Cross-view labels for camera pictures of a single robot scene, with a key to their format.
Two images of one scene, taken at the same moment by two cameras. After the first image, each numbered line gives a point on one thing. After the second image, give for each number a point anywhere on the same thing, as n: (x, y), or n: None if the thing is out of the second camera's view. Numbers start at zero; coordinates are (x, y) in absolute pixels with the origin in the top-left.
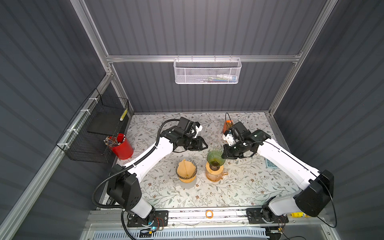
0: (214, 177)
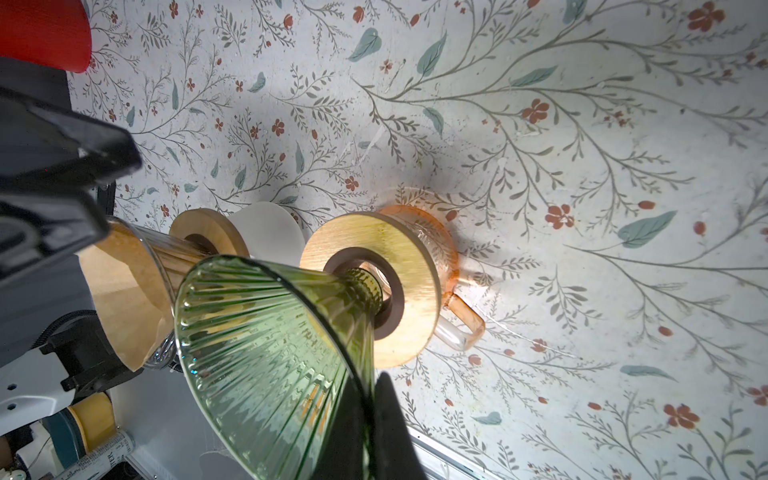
0: (448, 261)
